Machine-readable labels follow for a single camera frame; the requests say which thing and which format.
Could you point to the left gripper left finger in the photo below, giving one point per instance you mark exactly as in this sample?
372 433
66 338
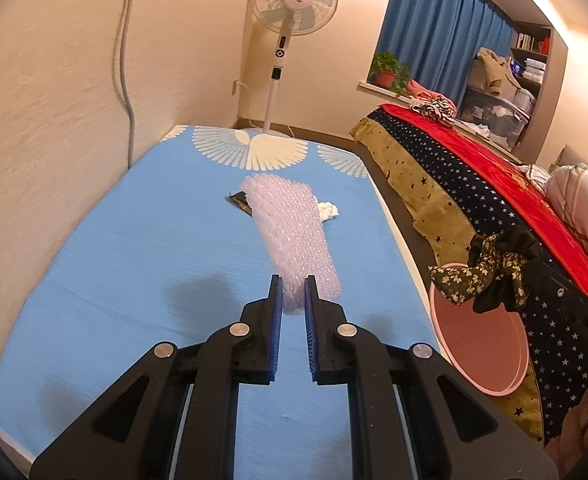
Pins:
172 414

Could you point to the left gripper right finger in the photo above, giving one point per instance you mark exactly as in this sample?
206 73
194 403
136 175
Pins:
411 414

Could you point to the floral dark cloth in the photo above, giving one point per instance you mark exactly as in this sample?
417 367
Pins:
458 284

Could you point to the person's right hand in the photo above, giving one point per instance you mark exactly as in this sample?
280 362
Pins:
571 445

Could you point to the bed with star blanket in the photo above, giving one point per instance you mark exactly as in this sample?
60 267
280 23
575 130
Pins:
455 188

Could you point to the pink plastic basin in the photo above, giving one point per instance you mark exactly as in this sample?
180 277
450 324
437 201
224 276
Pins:
490 349

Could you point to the white pillow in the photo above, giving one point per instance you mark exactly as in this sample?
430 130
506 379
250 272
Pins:
567 193

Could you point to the blue patterned mattress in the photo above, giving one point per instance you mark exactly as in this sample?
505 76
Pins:
166 256

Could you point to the clear storage box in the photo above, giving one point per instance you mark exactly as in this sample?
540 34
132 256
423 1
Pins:
496 119

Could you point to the crumpled white tissue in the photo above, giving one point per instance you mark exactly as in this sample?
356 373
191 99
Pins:
327 211

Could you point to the striped clothes pile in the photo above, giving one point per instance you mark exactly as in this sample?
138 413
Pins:
431 104

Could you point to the black red cigarette box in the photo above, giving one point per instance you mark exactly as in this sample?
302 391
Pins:
239 200

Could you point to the beige jacket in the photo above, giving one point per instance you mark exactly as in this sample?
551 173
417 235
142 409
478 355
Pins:
492 74

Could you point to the wooden bookshelf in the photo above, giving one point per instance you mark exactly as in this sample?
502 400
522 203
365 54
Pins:
530 49

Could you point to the potted green plant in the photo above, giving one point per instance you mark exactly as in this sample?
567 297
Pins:
388 73

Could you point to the blue curtain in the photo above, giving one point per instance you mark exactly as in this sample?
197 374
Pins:
439 39

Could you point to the white standing fan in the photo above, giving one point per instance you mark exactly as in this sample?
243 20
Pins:
288 19

